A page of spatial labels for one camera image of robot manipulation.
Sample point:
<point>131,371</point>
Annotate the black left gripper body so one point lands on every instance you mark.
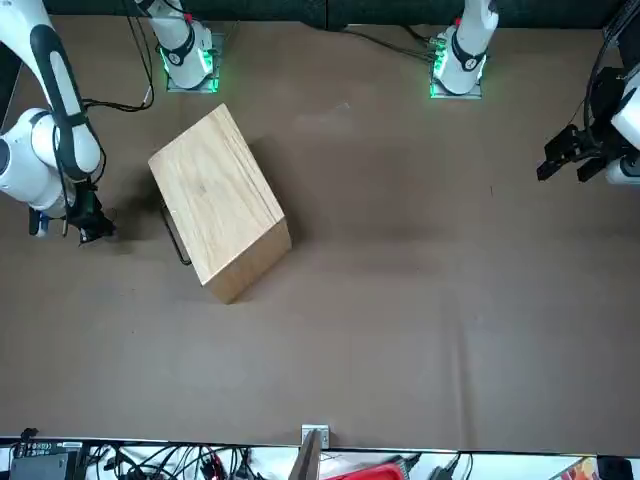
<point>606,100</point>

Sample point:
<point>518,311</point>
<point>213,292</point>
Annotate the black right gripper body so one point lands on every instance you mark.
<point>85,207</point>

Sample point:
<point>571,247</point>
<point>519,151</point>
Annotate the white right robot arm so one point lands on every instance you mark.
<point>20,175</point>

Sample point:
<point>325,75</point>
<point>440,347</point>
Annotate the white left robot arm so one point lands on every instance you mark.
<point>470,50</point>

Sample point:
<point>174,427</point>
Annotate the wooden drawer box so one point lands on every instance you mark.
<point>215,200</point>

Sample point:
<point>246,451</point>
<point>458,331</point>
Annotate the black clamp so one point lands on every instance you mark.
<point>29,434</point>

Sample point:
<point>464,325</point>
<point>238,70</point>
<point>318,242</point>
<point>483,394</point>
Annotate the colourful printed package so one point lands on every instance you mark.
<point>580,470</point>

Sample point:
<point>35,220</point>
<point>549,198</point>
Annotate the red tray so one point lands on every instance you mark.
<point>375,472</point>

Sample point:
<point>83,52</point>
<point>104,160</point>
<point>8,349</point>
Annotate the metal camera post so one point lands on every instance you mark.
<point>307,460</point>

